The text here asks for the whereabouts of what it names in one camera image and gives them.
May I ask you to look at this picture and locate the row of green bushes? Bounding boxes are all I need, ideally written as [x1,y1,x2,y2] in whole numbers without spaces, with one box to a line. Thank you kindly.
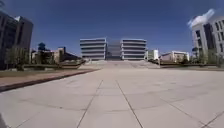
[148,57,224,69]

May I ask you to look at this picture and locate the small pale green building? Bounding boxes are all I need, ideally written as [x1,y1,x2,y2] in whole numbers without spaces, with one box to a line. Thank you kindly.
[145,49,160,61]

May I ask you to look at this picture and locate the dark tall building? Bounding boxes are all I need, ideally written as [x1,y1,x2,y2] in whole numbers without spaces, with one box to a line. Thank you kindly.
[0,10,34,71]

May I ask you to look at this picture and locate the reddish brown ground strip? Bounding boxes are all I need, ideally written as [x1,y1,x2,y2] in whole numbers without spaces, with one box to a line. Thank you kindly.
[0,68,98,93]

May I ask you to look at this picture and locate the wide pale stone steps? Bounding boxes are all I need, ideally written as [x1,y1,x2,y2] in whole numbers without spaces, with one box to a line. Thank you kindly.
[79,59,161,70]

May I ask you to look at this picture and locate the low white building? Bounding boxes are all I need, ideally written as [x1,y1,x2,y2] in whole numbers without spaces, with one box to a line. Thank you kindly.
[159,50,191,63]

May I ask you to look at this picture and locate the white tall building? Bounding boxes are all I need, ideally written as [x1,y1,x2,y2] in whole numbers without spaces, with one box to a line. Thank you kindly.
[190,15,224,65]

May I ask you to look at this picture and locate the low brown building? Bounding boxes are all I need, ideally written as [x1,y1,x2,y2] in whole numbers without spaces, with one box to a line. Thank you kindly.
[30,46,82,65]

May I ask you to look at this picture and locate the white banded twin-wing building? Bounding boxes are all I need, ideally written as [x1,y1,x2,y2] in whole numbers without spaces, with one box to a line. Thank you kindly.
[79,37,148,62]

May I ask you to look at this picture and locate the green tree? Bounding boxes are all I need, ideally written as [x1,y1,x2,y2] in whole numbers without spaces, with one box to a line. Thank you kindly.
[4,45,30,72]
[36,41,48,64]

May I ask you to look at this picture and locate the pale concrete slab plaza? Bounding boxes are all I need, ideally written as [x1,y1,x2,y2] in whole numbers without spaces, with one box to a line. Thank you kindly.
[0,67,224,128]

